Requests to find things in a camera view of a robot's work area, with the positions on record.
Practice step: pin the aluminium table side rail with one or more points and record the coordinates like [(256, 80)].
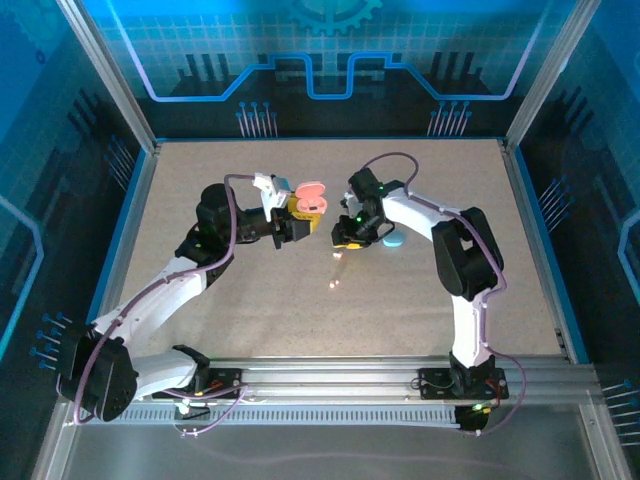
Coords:
[(140, 200), (523, 200)]

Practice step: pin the black controller box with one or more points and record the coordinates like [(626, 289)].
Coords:
[(472, 417)]

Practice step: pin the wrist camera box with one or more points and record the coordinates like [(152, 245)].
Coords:
[(274, 192), (353, 205)]

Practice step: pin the aluminium mounting rail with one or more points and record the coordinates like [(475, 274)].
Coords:
[(330, 375)]

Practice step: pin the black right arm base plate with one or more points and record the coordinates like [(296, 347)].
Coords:
[(435, 385)]

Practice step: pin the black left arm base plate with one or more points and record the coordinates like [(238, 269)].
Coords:
[(227, 375)]

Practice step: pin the pink earbud charging case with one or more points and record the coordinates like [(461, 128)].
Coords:
[(311, 197)]

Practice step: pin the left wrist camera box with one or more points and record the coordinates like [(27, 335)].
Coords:
[(274, 192)]

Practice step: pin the aluminium frame post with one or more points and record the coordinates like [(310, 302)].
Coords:
[(544, 75), (111, 75)]

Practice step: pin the blue earbud charging case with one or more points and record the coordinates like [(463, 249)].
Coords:
[(395, 242)]

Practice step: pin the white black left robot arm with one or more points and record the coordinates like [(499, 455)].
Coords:
[(160, 290)]

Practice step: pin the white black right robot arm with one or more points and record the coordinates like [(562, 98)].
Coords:
[(465, 260)]

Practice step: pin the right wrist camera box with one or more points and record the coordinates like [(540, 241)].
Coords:
[(353, 205)]

